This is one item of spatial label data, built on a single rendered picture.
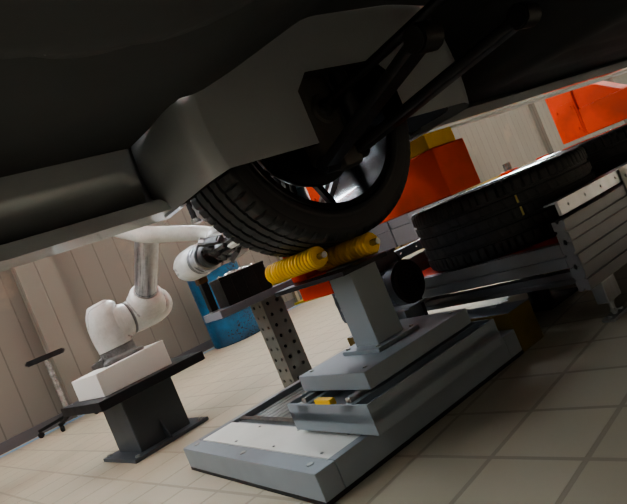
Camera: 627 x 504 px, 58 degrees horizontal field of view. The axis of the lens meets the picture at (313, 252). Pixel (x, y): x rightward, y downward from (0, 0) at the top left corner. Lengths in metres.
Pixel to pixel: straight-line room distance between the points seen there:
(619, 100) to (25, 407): 4.62
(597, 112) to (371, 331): 2.47
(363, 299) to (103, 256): 4.15
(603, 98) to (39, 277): 4.25
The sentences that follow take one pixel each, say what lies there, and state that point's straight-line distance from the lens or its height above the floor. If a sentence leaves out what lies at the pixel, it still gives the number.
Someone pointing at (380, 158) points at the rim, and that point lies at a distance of 1.61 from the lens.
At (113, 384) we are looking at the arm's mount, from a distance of 2.54.
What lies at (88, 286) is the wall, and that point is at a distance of 5.34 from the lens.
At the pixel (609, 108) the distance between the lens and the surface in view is 3.65.
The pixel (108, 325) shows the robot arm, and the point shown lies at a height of 0.57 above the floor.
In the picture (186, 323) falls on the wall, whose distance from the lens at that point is 5.63.
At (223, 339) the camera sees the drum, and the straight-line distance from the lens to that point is 5.22.
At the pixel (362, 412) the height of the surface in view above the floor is 0.15.
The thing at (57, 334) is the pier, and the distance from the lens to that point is 5.07.
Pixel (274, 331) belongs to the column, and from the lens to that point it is 2.30.
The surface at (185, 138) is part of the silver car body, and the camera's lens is 1.15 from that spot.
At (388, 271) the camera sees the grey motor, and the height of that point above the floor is 0.37.
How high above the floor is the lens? 0.54
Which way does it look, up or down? 1 degrees down
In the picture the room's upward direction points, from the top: 23 degrees counter-clockwise
